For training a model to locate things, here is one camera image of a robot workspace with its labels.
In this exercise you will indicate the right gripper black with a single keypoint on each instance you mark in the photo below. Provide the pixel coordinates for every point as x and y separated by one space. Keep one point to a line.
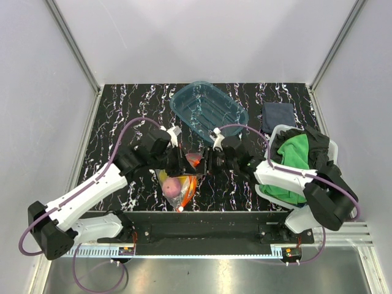
210 155

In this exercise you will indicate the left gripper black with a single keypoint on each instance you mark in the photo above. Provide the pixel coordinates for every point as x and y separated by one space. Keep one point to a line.
180 168

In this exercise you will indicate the clear zip top bag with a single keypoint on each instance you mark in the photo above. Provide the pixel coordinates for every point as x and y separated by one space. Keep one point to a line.
179 178

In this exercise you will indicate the purple fake fruit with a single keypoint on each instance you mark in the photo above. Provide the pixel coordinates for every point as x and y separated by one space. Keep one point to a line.
171 188

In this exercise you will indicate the yellow fake banana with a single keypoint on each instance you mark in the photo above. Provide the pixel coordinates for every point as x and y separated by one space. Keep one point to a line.
162 175

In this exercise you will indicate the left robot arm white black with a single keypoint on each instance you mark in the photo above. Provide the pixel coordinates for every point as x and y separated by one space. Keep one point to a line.
59 225

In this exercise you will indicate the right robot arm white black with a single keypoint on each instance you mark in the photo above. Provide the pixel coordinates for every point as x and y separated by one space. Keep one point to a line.
329 200

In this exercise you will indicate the red fake fruit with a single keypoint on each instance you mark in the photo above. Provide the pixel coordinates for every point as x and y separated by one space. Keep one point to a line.
194 158

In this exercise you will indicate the teal plastic container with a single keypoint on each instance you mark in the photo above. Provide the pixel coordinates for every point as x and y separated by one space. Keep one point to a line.
204 107

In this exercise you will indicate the white plastic basket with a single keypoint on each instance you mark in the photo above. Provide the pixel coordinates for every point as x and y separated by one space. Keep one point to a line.
332 154

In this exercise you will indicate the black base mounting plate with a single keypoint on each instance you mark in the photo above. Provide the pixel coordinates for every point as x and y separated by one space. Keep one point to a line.
211 233

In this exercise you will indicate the navy folded cloth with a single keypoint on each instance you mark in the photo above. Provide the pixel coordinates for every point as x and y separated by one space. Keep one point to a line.
274 114

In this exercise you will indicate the green cloth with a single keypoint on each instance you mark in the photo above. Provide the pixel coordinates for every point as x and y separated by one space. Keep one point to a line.
291 152

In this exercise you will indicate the black cloth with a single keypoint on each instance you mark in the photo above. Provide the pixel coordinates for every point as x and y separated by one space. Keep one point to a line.
318 147

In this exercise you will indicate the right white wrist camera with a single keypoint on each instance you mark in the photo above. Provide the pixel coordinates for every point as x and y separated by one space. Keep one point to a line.
217 138

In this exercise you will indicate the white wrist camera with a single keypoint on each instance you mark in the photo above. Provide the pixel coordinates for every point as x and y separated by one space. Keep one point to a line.
217 138
174 132

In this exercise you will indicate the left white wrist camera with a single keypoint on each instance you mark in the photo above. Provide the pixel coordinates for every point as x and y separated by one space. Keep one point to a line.
174 132

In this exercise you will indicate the left aluminium frame post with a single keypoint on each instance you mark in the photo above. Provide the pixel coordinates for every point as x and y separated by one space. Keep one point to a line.
71 42

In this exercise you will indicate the aluminium frame post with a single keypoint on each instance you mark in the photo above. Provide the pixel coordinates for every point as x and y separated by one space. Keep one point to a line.
339 40
71 42

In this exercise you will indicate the right aluminium frame post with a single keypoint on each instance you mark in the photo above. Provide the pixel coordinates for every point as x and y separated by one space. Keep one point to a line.
339 40

